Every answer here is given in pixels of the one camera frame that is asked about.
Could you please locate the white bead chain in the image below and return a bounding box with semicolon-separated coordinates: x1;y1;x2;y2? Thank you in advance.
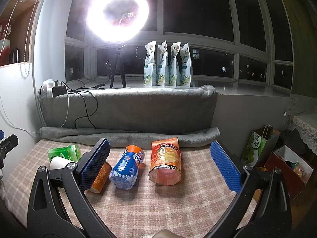
20;0;41;79

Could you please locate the white power strip with plugs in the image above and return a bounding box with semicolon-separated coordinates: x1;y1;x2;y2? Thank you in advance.
41;79;67;98

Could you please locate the green tea bottle cup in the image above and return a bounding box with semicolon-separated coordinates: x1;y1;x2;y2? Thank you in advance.
47;145;82;162

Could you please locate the white cable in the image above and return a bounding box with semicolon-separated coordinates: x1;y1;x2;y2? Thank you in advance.
0;89;71;135

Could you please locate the white paper cup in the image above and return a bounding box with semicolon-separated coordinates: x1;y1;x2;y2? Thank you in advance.
49;156;73;170

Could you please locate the white refill pouch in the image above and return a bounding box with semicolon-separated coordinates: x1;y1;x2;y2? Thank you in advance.
180;42;192;87
156;41;168;86
169;42;180;86
143;41;156;86

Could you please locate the wooden shelf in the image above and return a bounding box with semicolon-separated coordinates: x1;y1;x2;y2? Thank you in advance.
1;0;41;65

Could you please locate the red white vase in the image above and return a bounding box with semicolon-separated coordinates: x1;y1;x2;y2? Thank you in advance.
0;18;14;66

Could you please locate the orange red juice cup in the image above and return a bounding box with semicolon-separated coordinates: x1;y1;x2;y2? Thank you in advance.
149;137;182;186

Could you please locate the grey cushion backrest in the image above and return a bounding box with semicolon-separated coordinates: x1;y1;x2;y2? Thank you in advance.
40;85;217;134

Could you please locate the red open box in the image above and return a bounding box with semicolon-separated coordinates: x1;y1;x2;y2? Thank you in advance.
264;146;314;199

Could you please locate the white lace cloth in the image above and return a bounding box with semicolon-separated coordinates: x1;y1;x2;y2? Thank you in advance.
287;113;316;154

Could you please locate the bright ring light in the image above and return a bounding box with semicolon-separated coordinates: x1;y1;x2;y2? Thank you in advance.
86;0;149;43

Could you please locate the grey rolled blanket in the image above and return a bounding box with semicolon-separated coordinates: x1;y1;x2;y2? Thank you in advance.
39;127;220;149

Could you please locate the plaid beige bed cover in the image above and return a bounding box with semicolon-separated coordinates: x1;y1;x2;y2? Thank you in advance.
5;139;236;237

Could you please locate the white window frame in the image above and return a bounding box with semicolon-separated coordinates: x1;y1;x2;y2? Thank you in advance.
64;0;293;90

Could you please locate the orange patterned paper cup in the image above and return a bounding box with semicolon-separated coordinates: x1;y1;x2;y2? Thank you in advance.
89;162;112;194

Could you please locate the black tripod stand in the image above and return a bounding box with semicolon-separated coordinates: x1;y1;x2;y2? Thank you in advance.
110;43;126;89

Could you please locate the black cable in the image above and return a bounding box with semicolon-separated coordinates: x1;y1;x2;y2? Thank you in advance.
61;77;112;130

